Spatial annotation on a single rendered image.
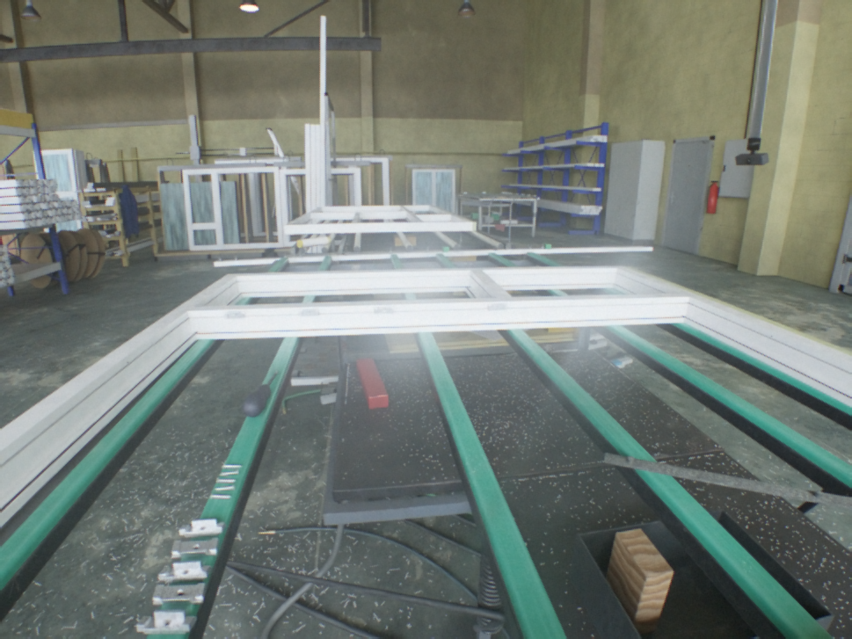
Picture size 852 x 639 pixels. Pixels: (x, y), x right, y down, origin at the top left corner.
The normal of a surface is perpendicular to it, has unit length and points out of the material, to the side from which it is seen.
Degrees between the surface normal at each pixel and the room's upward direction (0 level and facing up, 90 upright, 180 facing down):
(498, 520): 0
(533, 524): 0
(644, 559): 0
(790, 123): 90
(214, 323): 90
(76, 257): 80
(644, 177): 90
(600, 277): 90
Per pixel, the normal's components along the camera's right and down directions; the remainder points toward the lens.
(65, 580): 0.00, -0.95
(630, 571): -0.99, 0.04
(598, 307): 0.11, 0.30
